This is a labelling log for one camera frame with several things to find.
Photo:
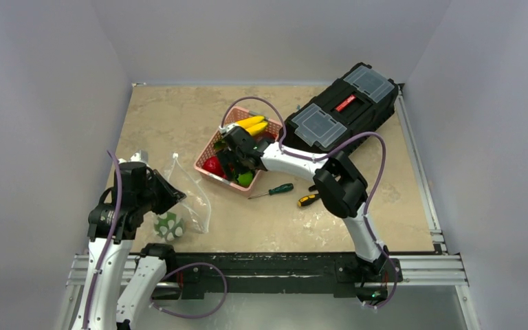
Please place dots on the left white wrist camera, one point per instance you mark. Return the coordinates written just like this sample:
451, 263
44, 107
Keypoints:
140, 156

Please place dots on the clear zip top bag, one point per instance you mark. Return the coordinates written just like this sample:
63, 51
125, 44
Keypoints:
196, 208

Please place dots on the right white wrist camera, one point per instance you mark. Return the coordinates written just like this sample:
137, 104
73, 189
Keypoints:
226, 129

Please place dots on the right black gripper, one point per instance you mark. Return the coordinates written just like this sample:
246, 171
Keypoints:
233, 148

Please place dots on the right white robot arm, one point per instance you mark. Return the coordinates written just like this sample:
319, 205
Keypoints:
342, 188

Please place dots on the yellow banana bunch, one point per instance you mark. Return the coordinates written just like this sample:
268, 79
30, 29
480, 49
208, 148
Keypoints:
253, 125

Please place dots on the green leafy vegetable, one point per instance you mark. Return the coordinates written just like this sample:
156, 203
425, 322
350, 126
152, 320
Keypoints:
219, 145

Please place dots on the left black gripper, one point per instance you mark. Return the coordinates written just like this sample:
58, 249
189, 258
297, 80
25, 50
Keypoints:
171, 194

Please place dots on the black plastic toolbox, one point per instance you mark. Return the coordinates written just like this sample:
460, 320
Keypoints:
359, 101

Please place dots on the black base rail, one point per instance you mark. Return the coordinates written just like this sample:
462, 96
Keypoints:
334, 273

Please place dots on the black yellow screwdriver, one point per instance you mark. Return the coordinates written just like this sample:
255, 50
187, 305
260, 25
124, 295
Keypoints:
308, 200

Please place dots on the green striped melon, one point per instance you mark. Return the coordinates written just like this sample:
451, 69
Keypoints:
245, 179

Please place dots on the green bell pepper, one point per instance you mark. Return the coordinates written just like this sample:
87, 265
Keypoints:
169, 226

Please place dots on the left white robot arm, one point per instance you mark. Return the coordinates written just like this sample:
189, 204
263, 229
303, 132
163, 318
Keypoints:
113, 223

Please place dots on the green handled screwdriver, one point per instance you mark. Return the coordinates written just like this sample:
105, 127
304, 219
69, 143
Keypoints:
283, 188

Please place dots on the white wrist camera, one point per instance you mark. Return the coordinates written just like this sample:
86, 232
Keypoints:
140, 156
226, 129

